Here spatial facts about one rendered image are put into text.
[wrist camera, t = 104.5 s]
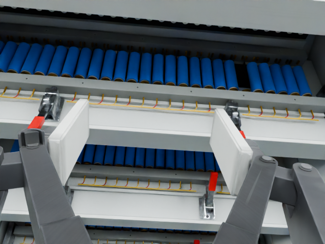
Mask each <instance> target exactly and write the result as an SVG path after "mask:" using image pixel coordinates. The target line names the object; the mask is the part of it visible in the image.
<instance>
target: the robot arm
mask: <svg viewBox="0 0 325 244"><path fill-rule="evenodd" d="M88 137H89V101H88V100H87V99H79V100H78V101H77V103H76V104H75V105H74V106H73V108H72V109H71V110H70V111H69V113H68V114H67V115H66V116H65V118H64V119H63V120H62V121H61V123H60V124H59V125H58V126H57V127H52V126H50V127H48V128H46V129H44V130H43V129H40V128H28V129H24V130H21V131H20V132H18V142H19V151H17V152H7V153H3V147H1V146H0V215H1V212H2V209H3V207H4V204H5V201H6V197H7V194H8V189H14V188H21V187H23V188H24V193H25V198H26V203H27V207H28V212H29V216H30V222H31V226H32V231H33V235H34V239H35V244H93V243H92V241H91V239H90V236H89V234H88V232H87V230H86V227H85V225H84V223H83V221H82V218H81V217H80V216H79V215H77V216H75V214H74V211H73V209H72V207H71V204H70V202H69V200H68V197H67V195H66V193H65V190H64V188H63V186H64V185H65V183H66V181H67V179H68V177H69V175H70V173H71V171H72V169H73V167H74V165H75V163H76V161H77V159H78V157H79V155H80V153H81V151H82V149H83V147H84V145H85V143H86V141H87V139H88ZM210 145H211V148H212V150H213V152H214V155H215V157H216V160H217V162H218V165H219V167H220V170H221V172H222V175H223V177H224V179H225V182H226V184H227V187H228V189H229V192H230V194H231V195H232V196H233V197H236V200H235V202H234V204H233V206H232V208H231V210H230V213H229V215H228V217H227V219H226V222H222V224H221V226H220V228H219V230H218V233H217V235H216V237H215V239H214V241H213V243H212V244H257V243H258V239H259V236H260V232H261V228H262V224H263V220H264V217H265V213H266V209H267V205H268V201H269V200H273V201H277V202H281V203H282V207H283V211H284V215H285V219H286V223H287V227H288V230H289V234H290V238H291V242H292V244H325V182H324V180H323V179H322V177H321V175H320V173H319V171H318V170H317V169H316V168H315V167H313V166H312V165H309V164H304V163H294V164H293V167H292V169H288V168H283V167H279V166H278V161H277V160H276V159H274V158H272V157H270V156H266V155H264V153H263V152H262V151H261V150H260V148H259V147H258V145H257V144H256V143H255V142H254V141H252V140H251V139H248V138H243V136H242V135H241V134H240V132H239V131H238V129H237V128H236V126H235V125H234V123H233V122H232V120H231V119H230V117H229V116H228V115H227V113H226V112H225V110H224V109H223V108H217V109H215V111H214V118H213V124H212V130H211V136H210Z"/></svg>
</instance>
